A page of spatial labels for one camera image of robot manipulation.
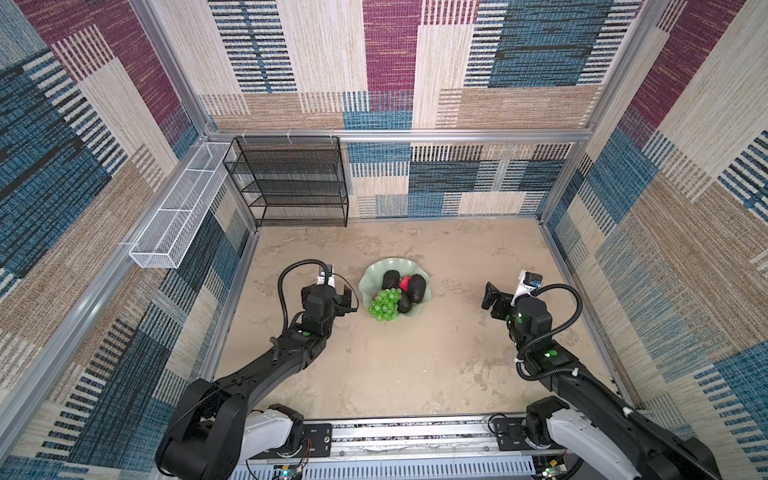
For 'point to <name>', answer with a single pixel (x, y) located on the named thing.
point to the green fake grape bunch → (385, 306)
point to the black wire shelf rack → (290, 180)
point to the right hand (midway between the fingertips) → (501, 291)
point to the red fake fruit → (404, 283)
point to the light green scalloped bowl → (372, 278)
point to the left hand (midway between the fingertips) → (332, 281)
